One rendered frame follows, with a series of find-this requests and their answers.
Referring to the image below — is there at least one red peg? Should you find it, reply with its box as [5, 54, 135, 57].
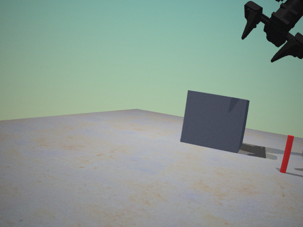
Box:
[280, 135, 294, 173]

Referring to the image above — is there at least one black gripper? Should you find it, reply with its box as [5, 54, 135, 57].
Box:
[241, 1, 303, 63]

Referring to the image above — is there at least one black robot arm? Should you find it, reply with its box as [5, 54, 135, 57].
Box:
[263, 0, 303, 47]

